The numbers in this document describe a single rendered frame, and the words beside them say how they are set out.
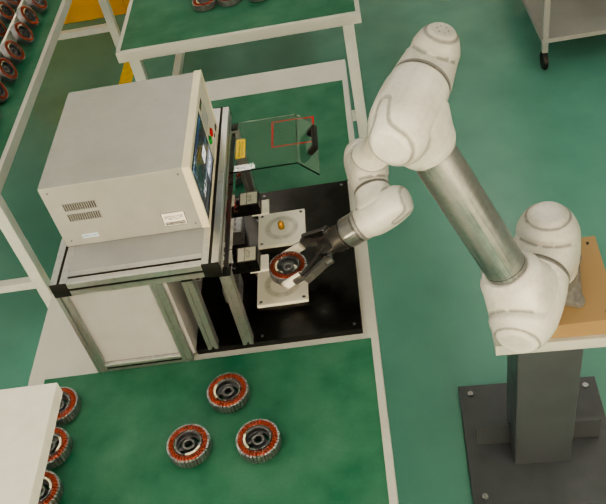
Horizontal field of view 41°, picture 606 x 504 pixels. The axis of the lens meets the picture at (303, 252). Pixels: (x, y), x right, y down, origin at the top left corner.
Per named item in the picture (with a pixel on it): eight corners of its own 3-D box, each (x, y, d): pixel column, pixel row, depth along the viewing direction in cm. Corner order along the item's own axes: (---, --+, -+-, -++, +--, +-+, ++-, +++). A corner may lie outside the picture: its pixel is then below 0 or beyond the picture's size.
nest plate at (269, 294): (307, 264, 243) (306, 261, 242) (308, 301, 232) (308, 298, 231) (258, 271, 244) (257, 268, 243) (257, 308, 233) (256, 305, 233)
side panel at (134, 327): (194, 352, 229) (161, 275, 206) (193, 360, 227) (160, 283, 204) (100, 364, 231) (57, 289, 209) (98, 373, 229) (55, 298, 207)
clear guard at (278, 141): (317, 126, 251) (313, 110, 247) (320, 175, 234) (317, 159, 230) (215, 142, 254) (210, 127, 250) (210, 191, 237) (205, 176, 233)
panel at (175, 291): (209, 198, 273) (185, 127, 252) (196, 352, 226) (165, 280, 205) (206, 198, 273) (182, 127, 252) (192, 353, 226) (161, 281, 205)
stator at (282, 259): (307, 256, 237) (305, 247, 235) (309, 284, 230) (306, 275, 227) (270, 261, 239) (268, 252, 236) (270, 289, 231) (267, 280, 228)
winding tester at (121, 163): (218, 128, 240) (201, 69, 226) (210, 227, 209) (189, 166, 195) (93, 147, 244) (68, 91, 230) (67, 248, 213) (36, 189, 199)
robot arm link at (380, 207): (377, 246, 223) (365, 207, 229) (424, 218, 216) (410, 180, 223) (356, 233, 215) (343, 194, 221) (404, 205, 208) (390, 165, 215)
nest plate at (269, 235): (304, 211, 260) (304, 208, 259) (306, 243, 249) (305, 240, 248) (259, 217, 261) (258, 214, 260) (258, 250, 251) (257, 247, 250)
